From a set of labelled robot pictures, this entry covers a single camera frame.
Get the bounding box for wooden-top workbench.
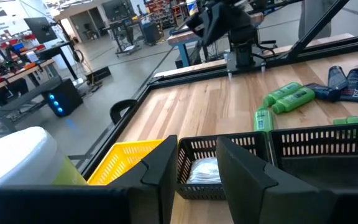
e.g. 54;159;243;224
0;58;62;134

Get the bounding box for red storage bins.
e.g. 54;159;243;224
0;33;46;50

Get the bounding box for black computer monitor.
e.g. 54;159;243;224
23;17;58;44

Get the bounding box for black aluminium table frame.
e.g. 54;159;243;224
79;0;358;181

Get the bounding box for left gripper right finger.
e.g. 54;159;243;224
216;136;358;224

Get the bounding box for black frame handle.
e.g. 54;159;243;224
109;98;139;126

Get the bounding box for yellow slotted plastic basket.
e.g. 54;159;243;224
87;139;166;187

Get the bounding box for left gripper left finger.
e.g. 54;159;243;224
0;135;178;224

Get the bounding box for black computer tower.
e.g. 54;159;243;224
41;77;84;118

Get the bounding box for blue-legged side table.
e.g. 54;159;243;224
166;18;204;69

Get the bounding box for black equipment cart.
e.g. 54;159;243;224
106;17;145;57

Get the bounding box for black box on floor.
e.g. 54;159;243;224
85;66;112;85

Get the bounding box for black office desk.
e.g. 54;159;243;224
37;42;80;80

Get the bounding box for black slotted plastic basket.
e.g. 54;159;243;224
176;132;272;200
268;123;358;190

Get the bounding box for dark blue travel tube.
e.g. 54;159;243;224
305;82;342;103
327;65;350;91
340;68;358;102

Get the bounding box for person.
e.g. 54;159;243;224
298;0;335;40

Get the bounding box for wipes canister with white lid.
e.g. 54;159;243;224
0;126;88;195

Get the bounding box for clear bagged vanity pack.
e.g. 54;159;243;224
186;157;222;185

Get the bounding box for white tub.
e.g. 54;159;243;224
185;0;200;16

